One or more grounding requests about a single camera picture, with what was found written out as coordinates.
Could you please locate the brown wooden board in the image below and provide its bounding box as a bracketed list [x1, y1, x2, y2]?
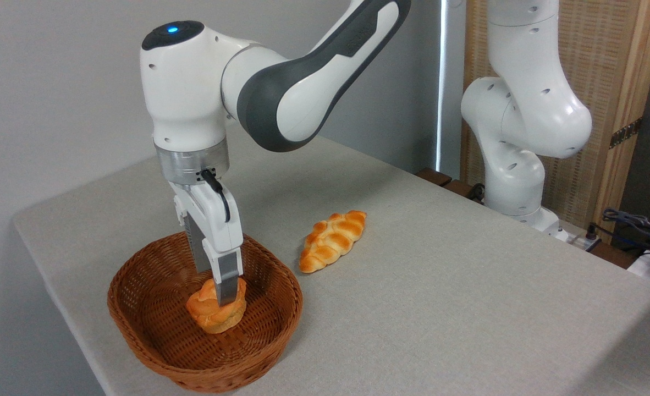
[590, 242, 640, 270]

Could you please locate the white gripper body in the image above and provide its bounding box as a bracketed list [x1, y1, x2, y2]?
[169, 180, 244, 255]

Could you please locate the long braided bread loaf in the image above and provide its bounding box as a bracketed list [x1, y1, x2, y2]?
[299, 210, 367, 274]

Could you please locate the bundle of black cables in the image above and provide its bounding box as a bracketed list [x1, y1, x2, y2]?
[589, 207, 650, 260]

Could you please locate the dark brown wooden block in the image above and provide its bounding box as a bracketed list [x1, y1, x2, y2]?
[416, 168, 453, 187]
[442, 179, 485, 205]

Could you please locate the brown wicker basket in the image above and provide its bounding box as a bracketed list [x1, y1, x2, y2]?
[107, 230, 304, 393]

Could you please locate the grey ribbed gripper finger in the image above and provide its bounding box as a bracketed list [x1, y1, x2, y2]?
[184, 212, 214, 274]
[203, 238, 244, 307]

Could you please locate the white power strip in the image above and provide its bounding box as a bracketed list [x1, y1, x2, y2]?
[563, 225, 602, 252]

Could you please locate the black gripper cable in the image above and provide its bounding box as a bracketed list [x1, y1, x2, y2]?
[200, 169, 232, 223]

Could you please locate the round knotted bread roll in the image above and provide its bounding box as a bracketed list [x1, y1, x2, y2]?
[186, 277, 247, 334]

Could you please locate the dark metal screen hinge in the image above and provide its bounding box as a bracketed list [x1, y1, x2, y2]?
[610, 117, 643, 149]

